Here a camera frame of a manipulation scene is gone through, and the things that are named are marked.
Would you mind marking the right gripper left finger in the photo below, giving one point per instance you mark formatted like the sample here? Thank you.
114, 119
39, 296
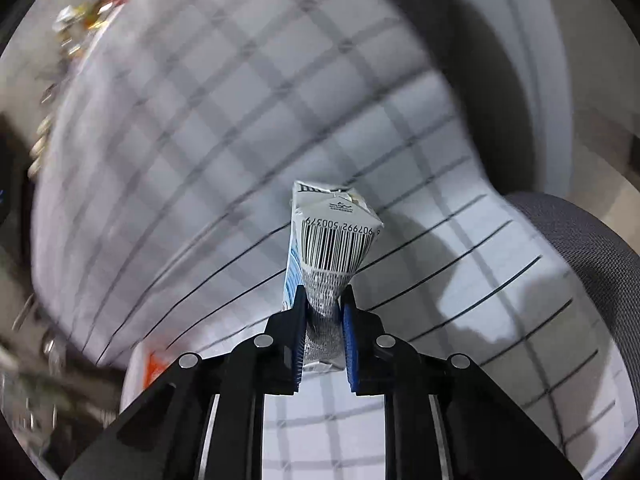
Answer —
202, 418

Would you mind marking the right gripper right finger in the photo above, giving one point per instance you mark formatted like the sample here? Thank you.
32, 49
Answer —
444, 418

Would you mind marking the white blue milk carton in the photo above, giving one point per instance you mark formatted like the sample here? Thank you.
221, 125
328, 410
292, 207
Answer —
332, 231

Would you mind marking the white black-grid cloth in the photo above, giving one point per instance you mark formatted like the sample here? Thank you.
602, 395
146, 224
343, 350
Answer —
164, 197

